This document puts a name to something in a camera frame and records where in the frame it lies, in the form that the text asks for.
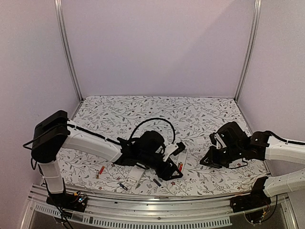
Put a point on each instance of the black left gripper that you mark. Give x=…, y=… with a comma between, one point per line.
x=166, y=176

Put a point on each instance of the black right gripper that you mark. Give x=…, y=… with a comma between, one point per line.
x=212, y=161

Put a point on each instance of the white remote with QR label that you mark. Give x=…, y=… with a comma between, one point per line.
x=182, y=158

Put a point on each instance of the blue battery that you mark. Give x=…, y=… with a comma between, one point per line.
x=156, y=182

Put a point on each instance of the white battery cover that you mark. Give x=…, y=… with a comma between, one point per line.
x=200, y=141

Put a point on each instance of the white remote with logo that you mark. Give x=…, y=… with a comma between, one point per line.
x=134, y=176

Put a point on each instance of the red battery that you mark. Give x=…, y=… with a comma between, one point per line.
x=101, y=170

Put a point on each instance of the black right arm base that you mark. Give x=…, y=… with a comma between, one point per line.
x=255, y=199

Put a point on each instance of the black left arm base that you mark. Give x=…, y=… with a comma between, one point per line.
x=75, y=202

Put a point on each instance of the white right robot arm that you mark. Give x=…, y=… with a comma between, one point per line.
x=231, y=143

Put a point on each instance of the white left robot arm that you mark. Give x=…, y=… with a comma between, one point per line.
x=57, y=131

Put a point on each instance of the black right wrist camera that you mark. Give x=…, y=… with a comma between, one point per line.
x=213, y=139

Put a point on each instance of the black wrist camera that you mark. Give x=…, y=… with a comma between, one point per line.
x=180, y=147
x=213, y=139

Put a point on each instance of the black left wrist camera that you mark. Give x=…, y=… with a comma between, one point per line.
x=180, y=147

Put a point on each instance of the aluminium front rail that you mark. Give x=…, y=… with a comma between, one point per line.
x=110, y=210

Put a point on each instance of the aluminium back right frame post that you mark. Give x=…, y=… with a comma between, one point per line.
x=249, y=49

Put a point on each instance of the aluminium frame post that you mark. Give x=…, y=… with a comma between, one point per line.
x=66, y=49
x=249, y=49

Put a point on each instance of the aluminium back left frame post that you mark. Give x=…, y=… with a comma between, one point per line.
x=66, y=49

